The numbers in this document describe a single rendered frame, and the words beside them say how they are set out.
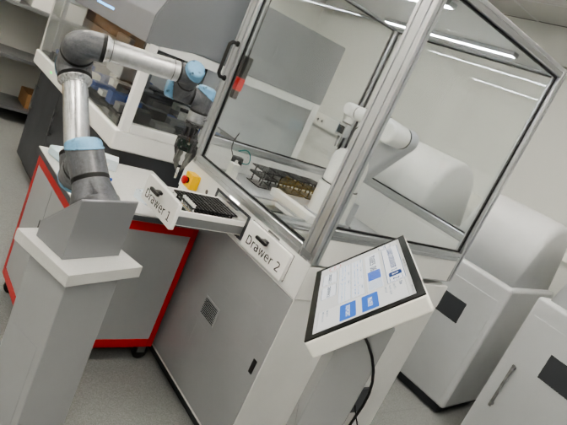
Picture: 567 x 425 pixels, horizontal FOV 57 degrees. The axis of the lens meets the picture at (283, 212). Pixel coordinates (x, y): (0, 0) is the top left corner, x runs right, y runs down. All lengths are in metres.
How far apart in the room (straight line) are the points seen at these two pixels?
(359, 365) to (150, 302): 1.24
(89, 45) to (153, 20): 0.85
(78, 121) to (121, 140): 0.93
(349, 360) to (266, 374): 0.64
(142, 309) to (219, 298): 0.41
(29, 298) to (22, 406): 0.35
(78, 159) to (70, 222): 0.20
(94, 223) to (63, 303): 0.26
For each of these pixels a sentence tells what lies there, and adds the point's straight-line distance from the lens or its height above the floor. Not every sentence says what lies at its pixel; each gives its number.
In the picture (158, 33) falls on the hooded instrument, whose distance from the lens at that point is 2.75.
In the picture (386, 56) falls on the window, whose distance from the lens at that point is 1.86.
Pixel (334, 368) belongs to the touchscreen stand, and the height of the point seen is 0.84.
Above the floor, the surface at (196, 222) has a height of 0.86.
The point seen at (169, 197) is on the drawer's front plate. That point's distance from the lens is 2.02.
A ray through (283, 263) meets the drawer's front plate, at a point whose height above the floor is 0.89.
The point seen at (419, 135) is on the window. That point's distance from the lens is 1.97.
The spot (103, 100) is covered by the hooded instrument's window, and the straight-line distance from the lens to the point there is 3.08.
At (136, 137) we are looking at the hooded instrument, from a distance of 2.86.
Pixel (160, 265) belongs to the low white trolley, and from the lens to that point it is 2.39.
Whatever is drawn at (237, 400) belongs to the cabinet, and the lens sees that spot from 2.16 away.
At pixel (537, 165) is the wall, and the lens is 5.01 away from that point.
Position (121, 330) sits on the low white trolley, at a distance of 2.52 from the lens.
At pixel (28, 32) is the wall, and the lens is 6.10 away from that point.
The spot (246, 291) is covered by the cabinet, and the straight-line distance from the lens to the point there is 2.11.
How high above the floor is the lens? 1.52
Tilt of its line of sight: 14 degrees down
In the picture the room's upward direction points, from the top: 24 degrees clockwise
